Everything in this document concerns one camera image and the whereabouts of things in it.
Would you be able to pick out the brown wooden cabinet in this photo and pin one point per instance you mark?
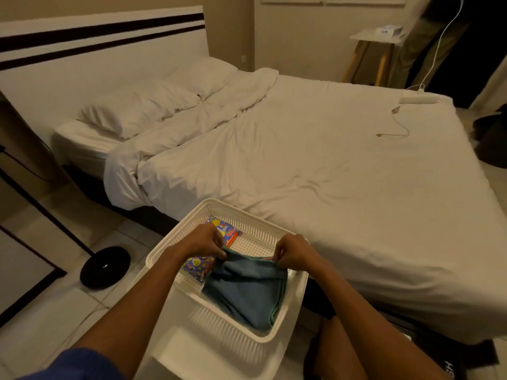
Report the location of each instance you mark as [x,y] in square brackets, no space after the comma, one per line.
[23,146]

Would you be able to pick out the bed with white sheet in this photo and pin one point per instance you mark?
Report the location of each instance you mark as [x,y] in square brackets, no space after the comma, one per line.
[85,144]

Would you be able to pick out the person's right hand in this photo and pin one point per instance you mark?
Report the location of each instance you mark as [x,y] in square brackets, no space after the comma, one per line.
[296,253]

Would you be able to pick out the person's right fingers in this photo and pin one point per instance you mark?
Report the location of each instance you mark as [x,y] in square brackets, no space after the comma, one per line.
[279,254]

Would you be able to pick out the white power strip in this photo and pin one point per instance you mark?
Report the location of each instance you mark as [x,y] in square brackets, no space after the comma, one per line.
[419,99]

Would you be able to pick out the small white pillow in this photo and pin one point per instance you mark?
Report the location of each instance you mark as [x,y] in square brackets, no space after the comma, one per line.
[206,75]

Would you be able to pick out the black flat case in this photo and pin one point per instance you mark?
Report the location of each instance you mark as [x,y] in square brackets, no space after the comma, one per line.
[439,352]

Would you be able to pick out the blue sleeve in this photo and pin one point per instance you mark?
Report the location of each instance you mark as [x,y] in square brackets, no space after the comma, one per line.
[71,368]

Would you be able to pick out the person's left hand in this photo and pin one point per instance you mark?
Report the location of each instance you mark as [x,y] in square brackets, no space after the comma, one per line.
[200,243]

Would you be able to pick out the white plastic stool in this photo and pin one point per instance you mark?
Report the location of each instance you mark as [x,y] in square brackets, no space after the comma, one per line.
[206,352]

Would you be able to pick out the white box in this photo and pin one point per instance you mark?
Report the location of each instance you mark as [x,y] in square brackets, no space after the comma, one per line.
[388,30]

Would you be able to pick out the white side table wooden legs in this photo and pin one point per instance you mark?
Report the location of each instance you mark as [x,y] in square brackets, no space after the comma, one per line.
[376,36]

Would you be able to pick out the person's leg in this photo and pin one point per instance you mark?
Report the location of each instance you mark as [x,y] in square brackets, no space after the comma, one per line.
[334,352]

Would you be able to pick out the person's left forearm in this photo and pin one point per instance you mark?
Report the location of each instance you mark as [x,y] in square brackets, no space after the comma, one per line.
[134,308]

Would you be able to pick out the white perforated plastic basket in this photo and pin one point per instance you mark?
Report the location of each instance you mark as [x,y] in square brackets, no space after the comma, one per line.
[253,237]

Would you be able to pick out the white headboard with black stripes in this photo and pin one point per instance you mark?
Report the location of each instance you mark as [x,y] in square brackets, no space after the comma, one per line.
[79,75]

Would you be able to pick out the colourful printed packet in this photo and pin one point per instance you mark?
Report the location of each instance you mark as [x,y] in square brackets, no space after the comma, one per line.
[227,231]

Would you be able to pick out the black round robot vacuum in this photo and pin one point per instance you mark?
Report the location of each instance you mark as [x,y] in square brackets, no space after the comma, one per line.
[105,268]

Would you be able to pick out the blue-green towel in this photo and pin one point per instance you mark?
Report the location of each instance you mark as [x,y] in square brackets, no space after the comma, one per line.
[245,288]

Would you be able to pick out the black bag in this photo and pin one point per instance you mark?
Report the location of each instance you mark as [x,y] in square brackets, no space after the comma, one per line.
[493,142]

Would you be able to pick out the white wardrobe with black trim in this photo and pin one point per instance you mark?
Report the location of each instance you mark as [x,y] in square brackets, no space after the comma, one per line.
[23,249]

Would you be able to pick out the person's left fingers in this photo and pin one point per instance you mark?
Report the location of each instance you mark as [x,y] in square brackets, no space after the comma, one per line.
[218,246]

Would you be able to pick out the white duvet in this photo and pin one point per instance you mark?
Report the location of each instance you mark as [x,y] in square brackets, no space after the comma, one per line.
[317,174]

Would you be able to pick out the large white pillow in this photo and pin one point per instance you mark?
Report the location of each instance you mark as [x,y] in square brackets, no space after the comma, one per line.
[134,108]

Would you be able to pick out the person's right forearm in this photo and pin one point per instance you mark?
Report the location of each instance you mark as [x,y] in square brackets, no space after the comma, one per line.
[368,324]

